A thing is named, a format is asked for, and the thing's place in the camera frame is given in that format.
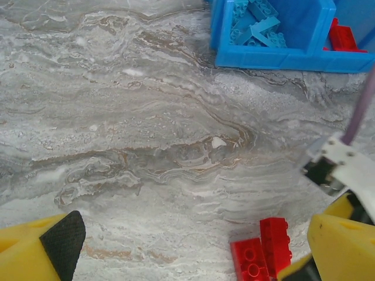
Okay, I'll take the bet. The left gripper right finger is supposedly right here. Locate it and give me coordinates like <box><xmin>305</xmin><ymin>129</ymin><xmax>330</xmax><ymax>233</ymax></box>
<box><xmin>306</xmin><ymin>213</ymin><xmax>375</xmax><ymax>281</ymax></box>

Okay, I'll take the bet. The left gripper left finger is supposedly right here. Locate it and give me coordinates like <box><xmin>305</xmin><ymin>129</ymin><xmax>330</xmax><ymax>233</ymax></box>
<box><xmin>0</xmin><ymin>210</ymin><xmax>87</xmax><ymax>281</ymax></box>

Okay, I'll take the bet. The long red lego brick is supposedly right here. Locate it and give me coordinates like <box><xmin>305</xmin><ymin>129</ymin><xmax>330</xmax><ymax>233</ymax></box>
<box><xmin>229</xmin><ymin>237</ymin><xmax>272</xmax><ymax>281</ymax></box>

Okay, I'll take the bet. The blue lego brick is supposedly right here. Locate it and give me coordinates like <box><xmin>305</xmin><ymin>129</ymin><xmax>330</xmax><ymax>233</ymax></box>
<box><xmin>264</xmin><ymin>30</ymin><xmax>288</xmax><ymax>49</ymax></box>
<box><xmin>250</xmin><ymin>16</ymin><xmax>282</xmax><ymax>45</ymax></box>
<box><xmin>232</xmin><ymin>0</ymin><xmax>250</xmax><ymax>19</ymax></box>
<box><xmin>247</xmin><ymin>0</ymin><xmax>279</xmax><ymax>23</ymax></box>
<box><xmin>230</xmin><ymin>17</ymin><xmax>252</xmax><ymax>47</ymax></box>

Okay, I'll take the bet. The blue two-compartment plastic bin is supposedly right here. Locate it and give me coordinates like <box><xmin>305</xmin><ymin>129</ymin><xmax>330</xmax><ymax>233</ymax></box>
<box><xmin>209</xmin><ymin>0</ymin><xmax>375</xmax><ymax>74</ymax></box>

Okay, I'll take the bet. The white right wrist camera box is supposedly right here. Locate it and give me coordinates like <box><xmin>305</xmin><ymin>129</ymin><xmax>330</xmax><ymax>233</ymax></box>
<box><xmin>301</xmin><ymin>131</ymin><xmax>375</xmax><ymax>218</ymax></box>

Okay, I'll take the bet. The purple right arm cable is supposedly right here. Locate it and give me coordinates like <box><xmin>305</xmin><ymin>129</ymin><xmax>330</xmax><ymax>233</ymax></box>
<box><xmin>342</xmin><ymin>62</ymin><xmax>375</xmax><ymax>146</ymax></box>

